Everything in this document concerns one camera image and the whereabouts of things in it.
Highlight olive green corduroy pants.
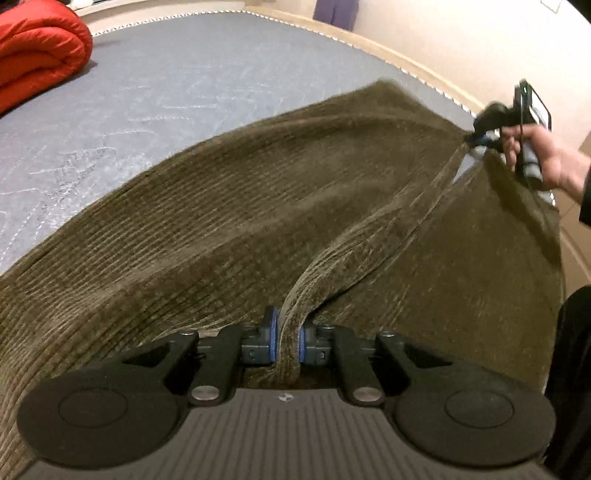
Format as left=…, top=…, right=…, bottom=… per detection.
left=1, top=81, right=563, bottom=479

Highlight person's right hand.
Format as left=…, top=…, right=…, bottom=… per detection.
left=501, top=124, right=590, bottom=204

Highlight blue quilted mattress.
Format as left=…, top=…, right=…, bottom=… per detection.
left=1, top=13, right=473, bottom=268

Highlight red folded quilt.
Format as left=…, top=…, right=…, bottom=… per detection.
left=1, top=1, right=93, bottom=113

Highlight wooden bed frame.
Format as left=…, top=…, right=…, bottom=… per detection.
left=244, top=4, right=591, bottom=287

